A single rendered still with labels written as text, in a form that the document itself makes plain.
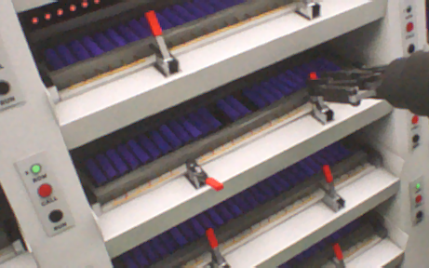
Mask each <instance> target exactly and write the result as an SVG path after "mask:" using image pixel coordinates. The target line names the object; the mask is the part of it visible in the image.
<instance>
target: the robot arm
mask: <svg viewBox="0 0 429 268"><path fill-rule="evenodd" d="M320 76H321V78H312V79H307V80H305V84H306V86H307V89H308V94H309V96H316V97H323V100H324V102H336V103H343V104H350V105H351V106H353V107H358V106H360V102H362V101H361V100H362V99H373V100H378V101H379V100H386V101H387V102H388V103H390V104H391V105H392V107H396V108H397V109H401V110H409V111H410V112H411V113H413V114H414V115H418V116H427V117H428V119H429V45H428V44H423V49H420V50H418V51H414V52H413V53H412V54H411V55H409V56H408V57H400V58H397V59H394V60H392V61H391V62H390V63H389V64H384V65H376V66H363V67H361V68H360V70H352V71H351V72H350V73H349V71H338V72H323V73H321V74H320Z"/></svg>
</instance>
